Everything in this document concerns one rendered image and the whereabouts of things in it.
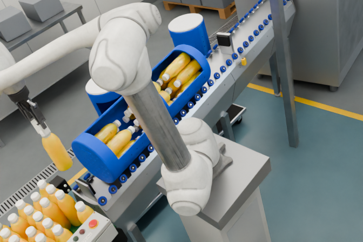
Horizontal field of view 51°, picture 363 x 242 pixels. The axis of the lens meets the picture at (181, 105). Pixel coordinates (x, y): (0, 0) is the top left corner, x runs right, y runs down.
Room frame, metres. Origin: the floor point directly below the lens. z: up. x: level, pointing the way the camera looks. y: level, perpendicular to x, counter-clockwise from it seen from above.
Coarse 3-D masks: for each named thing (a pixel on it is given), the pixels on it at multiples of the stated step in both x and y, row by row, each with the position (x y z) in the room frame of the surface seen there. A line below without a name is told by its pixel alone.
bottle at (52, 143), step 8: (48, 136) 1.32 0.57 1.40; (56, 136) 1.34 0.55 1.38; (48, 144) 1.30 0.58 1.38; (56, 144) 1.31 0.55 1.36; (48, 152) 1.31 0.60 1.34; (56, 152) 1.30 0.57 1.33; (64, 152) 1.32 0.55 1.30; (56, 160) 1.30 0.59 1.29; (64, 160) 1.30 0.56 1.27; (64, 168) 1.30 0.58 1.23
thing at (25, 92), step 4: (24, 88) 1.32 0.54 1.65; (20, 92) 1.30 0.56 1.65; (24, 92) 1.31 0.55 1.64; (28, 92) 1.33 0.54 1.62; (8, 96) 1.32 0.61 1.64; (12, 96) 1.30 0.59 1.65; (16, 96) 1.30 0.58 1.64; (20, 96) 1.30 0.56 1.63; (24, 96) 1.31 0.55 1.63; (12, 100) 1.31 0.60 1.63; (16, 100) 1.30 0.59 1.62; (20, 100) 1.30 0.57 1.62; (24, 100) 1.31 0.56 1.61; (28, 104) 1.30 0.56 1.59; (28, 108) 1.31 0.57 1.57
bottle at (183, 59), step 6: (180, 54) 1.98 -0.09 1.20; (186, 54) 1.97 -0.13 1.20; (174, 60) 1.93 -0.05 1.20; (180, 60) 1.92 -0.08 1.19; (186, 60) 1.94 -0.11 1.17; (168, 66) 1.89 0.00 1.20; (174, 66) 1.88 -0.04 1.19; (180, 66) 1.89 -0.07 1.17; (168, 72) 1.86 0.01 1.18; (174, 72) 1.86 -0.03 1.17
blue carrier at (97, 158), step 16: (176, 48) 2.02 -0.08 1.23; (192, 48) 1.96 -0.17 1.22; (160, 64) 2.01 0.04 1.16; (208, 64) 1.91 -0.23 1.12; (160, 96) 1.66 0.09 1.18; (192, 96) 1.80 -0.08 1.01; (112, 112) 1.73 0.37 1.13; (176, 112) 1.68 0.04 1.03; (96, 128) 1.65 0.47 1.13; (80, 144) 1.44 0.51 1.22; (96, 144) 1.41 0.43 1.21; (144, 144) 1.49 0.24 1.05; (80, 160) 1.52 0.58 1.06; (96, 160) 1.39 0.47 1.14; (112, 160) 1.36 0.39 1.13; (128, 160) 1.41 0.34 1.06; (96, 176) 1.47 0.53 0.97; (112, 176) 1.34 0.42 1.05
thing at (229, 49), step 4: (220, 32) 2.30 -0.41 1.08; (220, 36) 2.26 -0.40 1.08; (224, 36) 2.24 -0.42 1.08; (228, 36) 2.23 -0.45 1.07; (220, 40) 2.26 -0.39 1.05; (224, 40) 2.24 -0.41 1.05; (228, 40) 2.22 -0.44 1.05; (220, 44) 2.27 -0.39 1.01; (224, 44) 2.24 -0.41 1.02; (228, 44) 2.22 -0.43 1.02; (232, 44) 2.23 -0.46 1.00; (220, 48) 2.29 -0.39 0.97; (224, 48) 2.27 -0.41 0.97; (228, 48) 2.24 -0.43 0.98; (232, 48) 2.23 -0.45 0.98; (224, 52) 2.28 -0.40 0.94; (228, 52) 2.25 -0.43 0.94; (232, 52) 2.22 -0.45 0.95
